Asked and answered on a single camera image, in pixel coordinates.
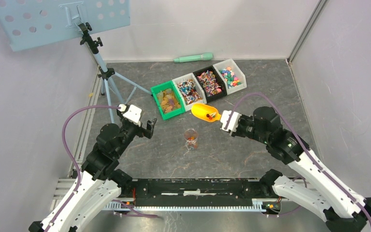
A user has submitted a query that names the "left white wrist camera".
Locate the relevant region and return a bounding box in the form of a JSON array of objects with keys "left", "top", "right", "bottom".
[{"left": 117, "top": 104, "right": 142, "bottom": 126}]

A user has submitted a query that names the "mint green cylindrical handle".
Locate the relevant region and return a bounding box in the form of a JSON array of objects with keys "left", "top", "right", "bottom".
[{"left": 173, "top": 52, "right": 214, "bottom": 63}]

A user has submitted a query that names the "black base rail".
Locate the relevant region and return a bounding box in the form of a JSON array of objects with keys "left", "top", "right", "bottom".
[{"left": 120, "top": 178, "right": 278, "bottom": 208}]

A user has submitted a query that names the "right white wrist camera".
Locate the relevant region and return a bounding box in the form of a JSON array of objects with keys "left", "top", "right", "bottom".
[{"left": 220, "top": 110, "right": 242, "bottom": 133}]

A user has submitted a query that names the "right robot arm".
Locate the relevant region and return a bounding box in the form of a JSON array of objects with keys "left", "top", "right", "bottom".
[{"left": 220, "top": 106, "right": 371, "bottom": 232}]

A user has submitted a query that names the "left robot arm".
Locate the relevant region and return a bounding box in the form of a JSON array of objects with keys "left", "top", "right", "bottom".
[{"left": 28, "top": 117, "right": 157, "bottom": 232}]

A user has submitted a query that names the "clear plastic jar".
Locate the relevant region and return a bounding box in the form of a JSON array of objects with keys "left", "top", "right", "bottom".
[{"left": 184, "top": 129, "right": 198, "bottom": 150}]

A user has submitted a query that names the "green candy bin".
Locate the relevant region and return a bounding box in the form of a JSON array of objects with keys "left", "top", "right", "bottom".
[{"left": 151, "top": 81, "right": 185, "bottom": 120}]

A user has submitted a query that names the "black lollipop bin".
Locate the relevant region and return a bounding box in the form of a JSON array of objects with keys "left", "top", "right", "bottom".
[{"left": 193, "top": 66, "right": 227, "bottom": 103}]

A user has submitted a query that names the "white lollipop bin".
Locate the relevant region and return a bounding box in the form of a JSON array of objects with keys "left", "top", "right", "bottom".
[{"left": 172, "top": 73, "right": 207, "bottom": 111}]

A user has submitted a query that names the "light blue music stand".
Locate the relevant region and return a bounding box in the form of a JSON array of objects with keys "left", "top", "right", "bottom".
[{"left": 0, "top": 0, "right": 152, "bottom": 105}]

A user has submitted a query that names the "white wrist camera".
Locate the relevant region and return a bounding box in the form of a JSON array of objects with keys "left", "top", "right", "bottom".
[
  {"left": 117, "top": 104, "right": 142, "bottom": 126},
  {"left": 220, "top": 110, "right": 242, "bottom": 133}
]

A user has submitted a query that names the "white candy bin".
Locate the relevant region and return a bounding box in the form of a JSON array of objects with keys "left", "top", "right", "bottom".
[{"left": 213, "top": 58, "right": 247, "bottom": 95}]

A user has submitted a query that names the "yellow plastic scoop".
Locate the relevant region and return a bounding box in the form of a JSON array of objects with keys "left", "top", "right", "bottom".
[{"left": 191, "top": 103, "right": 221, "bottom": 123}]

